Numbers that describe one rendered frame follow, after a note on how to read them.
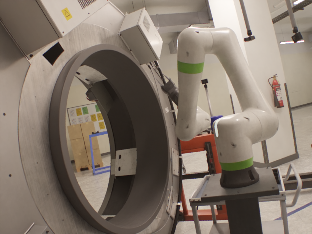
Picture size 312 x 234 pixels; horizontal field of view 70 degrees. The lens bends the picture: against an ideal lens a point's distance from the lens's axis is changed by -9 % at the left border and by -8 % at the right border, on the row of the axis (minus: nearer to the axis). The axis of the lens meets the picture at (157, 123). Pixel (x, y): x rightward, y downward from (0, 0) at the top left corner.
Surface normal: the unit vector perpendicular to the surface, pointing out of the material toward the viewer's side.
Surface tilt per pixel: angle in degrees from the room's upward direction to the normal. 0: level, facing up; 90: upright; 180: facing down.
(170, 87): 75
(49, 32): 125
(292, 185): 90
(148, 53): 137
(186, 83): 117
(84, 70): 153
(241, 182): 62
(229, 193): 0
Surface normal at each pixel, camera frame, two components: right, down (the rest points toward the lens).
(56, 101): -0.44, -0.31
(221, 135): -0.77, 0.17
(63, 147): 0.90, -0.17
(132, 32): -0.12, 0.80
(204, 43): 0.51, 0.39
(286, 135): 0.26, -0.01
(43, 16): -0.21, 0.66
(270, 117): 0.25, -0.46
